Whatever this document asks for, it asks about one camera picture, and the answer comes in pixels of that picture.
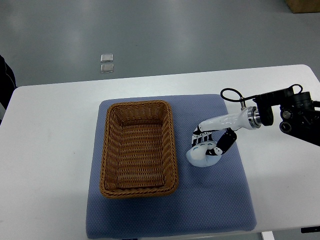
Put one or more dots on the metal floor plate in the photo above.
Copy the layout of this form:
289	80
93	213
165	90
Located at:
107	68
107	57

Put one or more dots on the upper metal floor plate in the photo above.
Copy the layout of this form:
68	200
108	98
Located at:
107	57

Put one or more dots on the cardboard box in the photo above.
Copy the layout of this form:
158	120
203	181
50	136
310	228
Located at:
303	6

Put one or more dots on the brown wicker basket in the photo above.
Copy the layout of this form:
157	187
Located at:
138	152

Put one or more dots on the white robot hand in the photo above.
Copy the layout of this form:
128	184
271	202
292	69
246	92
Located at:
248	118

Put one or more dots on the white table leg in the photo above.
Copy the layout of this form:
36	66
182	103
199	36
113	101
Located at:
267	235

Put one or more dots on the person in black clothing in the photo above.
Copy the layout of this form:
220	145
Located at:
7	83

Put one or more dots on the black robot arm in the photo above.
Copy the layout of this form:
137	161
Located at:
299	113

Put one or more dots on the lower metal floor plate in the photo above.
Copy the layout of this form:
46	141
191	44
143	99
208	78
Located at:
107	68

